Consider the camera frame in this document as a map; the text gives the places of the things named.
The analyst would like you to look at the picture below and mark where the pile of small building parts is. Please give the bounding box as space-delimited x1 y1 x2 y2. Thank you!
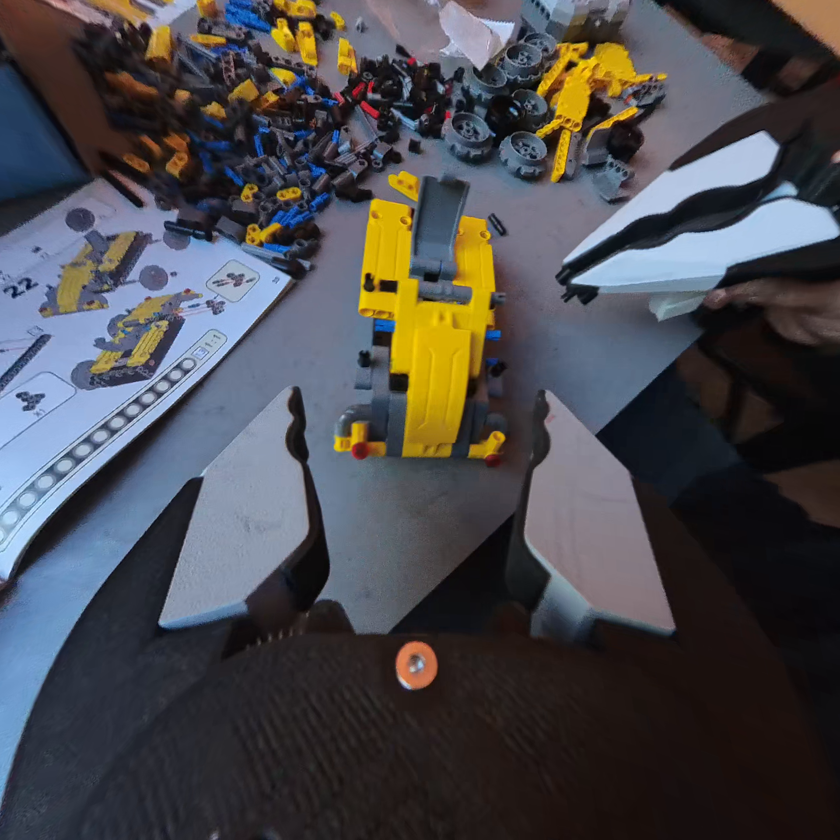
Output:
72 0 411 277

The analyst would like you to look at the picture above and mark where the grey battery box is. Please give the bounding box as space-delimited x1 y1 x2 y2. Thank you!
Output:
518 0 632 43

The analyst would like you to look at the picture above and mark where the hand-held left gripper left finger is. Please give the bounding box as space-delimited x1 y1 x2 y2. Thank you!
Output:
157 386 331 630

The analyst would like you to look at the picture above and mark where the yellow grey toy vehicle model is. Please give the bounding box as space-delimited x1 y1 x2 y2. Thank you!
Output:
332 174 509 468

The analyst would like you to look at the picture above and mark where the grey angled block piece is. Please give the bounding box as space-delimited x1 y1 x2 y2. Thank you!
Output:
594 157 637 203

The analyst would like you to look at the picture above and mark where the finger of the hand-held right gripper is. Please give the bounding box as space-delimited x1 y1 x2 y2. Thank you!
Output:
560 196 840 306
556 130 783 280

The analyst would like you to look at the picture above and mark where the clear plastic bag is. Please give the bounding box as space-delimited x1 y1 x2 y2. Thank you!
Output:
381 0 519 70

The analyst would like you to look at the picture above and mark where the person's black clothed body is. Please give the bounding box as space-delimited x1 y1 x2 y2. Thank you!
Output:
597 315 840 723

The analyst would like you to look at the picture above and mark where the cluster of grey toy wheels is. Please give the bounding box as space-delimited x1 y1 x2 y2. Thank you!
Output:
443 31 559 181

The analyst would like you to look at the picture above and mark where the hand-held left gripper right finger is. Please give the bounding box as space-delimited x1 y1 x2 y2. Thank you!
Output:
504 389 677 644

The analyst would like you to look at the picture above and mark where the blue kit box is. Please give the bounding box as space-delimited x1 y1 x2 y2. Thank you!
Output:
0 39 93 204

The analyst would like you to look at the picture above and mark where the open instruction booklet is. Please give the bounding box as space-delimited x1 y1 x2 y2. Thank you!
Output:
0 177 294 581

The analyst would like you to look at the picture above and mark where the person's right hand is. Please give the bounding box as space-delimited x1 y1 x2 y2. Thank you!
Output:
702 279 840 349

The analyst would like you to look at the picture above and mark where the yellow beam assembly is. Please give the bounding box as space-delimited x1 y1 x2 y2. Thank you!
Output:
535 41 669 185

